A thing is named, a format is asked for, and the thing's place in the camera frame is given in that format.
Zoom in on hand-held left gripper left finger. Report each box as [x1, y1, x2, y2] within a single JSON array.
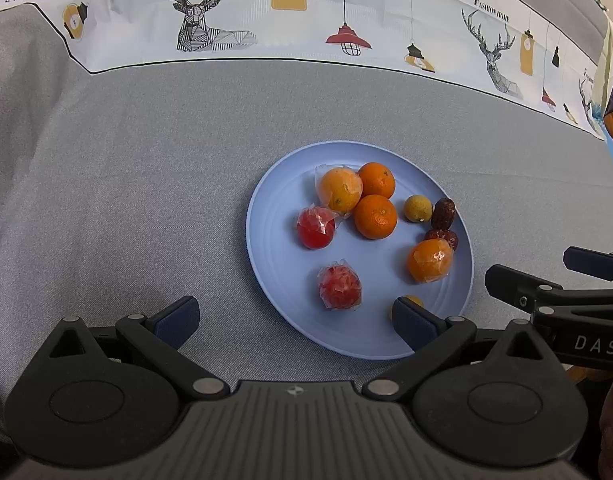
[[49, 296, 231, 402]]

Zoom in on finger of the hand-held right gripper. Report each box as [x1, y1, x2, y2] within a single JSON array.
[[485, 264, 613, 314], [563, 246, 613, 282]]

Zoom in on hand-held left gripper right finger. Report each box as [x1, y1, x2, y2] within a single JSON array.
[[361, 297, 551, 402]]

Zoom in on small yellow-green jujube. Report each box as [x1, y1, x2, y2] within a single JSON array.
[[389, 295, 425, 322], [405, 195, 433, 223]]

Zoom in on plastic-wrapped orange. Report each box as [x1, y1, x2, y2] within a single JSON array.
[[407, 238, 455, 285], [313, 164, 365, 218]]

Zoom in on plastic-wrapped red tomato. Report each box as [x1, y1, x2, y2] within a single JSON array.
[[318, 259, 362, 311], [295, 203, 340, 250]]

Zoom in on dried red date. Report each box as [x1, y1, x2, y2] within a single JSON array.
[[425, 229, 459, 251], [431, 198, 457, 231]]

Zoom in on unwrapped mandarin orange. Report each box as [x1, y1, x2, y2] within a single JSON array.
[[358, 161, 396, 200], [354, 194, 398, 240]]

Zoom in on light blue plate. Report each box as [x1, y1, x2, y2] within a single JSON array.
[[245, 140, 475, 361]]

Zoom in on grey printed tablecloth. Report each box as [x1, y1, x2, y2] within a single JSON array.
[[0, 0, 613, 480]]

